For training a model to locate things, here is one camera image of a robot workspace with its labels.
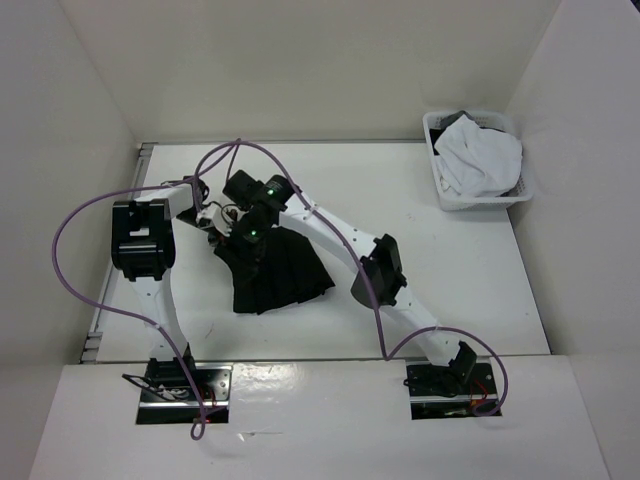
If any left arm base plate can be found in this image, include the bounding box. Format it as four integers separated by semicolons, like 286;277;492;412
128;364;232;425

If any black skirt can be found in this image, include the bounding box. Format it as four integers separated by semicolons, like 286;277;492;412
214;227;335;315

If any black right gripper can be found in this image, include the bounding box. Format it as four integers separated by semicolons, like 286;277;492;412
214;213;273;287

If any white plastic basket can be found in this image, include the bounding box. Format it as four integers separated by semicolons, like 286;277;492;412
422;110;533;211

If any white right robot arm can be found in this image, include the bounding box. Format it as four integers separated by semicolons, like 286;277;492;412
214;170;477;396

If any white skirt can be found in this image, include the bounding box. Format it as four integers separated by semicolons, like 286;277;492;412
433;111;523;198

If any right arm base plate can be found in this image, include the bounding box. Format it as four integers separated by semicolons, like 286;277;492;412
403;358;500;420

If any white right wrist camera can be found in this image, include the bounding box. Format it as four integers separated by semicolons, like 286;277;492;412
196;205;232;237

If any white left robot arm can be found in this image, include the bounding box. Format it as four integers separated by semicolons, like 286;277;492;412
111;181;209;401

